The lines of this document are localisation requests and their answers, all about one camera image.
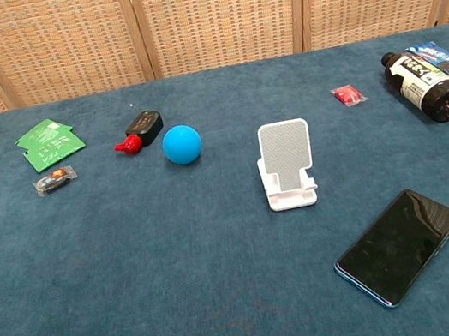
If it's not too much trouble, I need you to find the black smartphone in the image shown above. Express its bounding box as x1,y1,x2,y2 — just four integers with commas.
322,181,449,317

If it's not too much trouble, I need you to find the white phone stand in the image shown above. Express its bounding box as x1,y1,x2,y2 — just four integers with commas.
249,116,323,214

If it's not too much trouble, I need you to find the blue ball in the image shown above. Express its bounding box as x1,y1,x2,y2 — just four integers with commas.
159,121,206,170

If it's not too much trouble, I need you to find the black fingertip oximeter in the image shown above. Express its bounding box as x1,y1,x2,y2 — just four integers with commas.
122,108,168,150

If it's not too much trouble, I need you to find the small red figure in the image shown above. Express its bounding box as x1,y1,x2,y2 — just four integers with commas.
112,132,147,160

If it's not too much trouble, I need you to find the blue velvet table cloth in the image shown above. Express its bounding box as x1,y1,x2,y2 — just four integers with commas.
0,22,449,336

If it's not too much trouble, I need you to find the red wrapped candy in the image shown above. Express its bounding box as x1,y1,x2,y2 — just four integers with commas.
328,81,370,110

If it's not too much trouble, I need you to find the green sachet with white label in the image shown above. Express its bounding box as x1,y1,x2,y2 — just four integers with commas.
15,115,75,149

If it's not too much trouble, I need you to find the woven rattan folding screen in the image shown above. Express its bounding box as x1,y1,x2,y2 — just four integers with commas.
0,0,449,127

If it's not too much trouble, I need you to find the black drink bottle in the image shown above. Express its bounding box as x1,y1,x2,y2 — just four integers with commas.
379,41,449,133

